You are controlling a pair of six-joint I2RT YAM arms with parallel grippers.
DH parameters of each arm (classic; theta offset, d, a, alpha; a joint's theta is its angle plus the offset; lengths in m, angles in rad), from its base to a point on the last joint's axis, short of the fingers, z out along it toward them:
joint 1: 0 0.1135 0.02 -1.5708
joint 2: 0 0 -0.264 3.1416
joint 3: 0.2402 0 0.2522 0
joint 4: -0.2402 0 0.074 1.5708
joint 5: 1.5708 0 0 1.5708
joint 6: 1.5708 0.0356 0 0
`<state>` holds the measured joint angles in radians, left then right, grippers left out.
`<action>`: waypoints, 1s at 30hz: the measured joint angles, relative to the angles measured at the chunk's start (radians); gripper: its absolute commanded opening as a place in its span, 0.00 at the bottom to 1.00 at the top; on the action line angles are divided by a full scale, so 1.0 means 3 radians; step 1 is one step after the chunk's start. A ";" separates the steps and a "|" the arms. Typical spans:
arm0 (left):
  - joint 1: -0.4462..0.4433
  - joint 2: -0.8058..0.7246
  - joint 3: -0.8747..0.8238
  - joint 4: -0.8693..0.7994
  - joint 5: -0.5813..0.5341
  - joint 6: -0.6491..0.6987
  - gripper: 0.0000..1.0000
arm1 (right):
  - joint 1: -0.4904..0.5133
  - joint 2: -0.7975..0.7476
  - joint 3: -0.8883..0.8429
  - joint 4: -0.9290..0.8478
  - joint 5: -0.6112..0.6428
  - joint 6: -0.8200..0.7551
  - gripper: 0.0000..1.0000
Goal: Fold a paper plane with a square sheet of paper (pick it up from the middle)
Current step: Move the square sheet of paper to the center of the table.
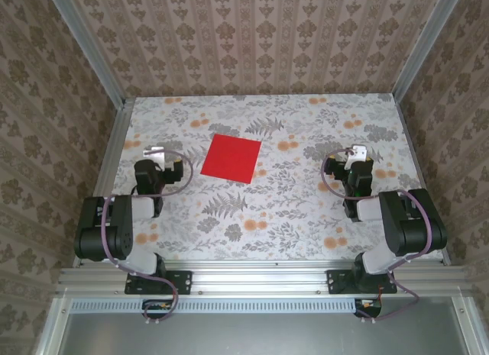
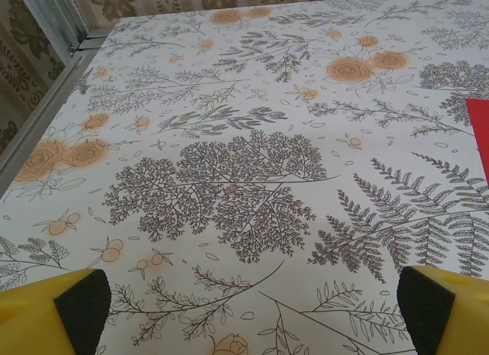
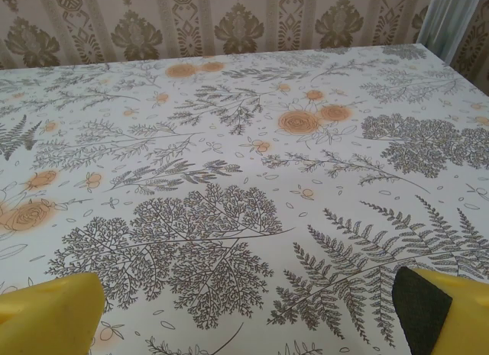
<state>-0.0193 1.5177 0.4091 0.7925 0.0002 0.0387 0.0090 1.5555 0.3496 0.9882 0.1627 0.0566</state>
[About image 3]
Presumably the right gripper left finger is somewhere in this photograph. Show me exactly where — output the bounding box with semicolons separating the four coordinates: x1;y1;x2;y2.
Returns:
0;271;106;355

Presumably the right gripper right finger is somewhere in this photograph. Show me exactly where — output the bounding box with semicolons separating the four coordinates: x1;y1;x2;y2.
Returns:
390;266;489;355

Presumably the floral tablecloth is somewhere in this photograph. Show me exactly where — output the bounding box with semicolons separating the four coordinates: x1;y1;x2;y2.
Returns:
0;44;489;355

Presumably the aluminium frame post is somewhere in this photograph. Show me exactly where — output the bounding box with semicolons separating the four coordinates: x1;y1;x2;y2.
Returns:
415;0;481;66

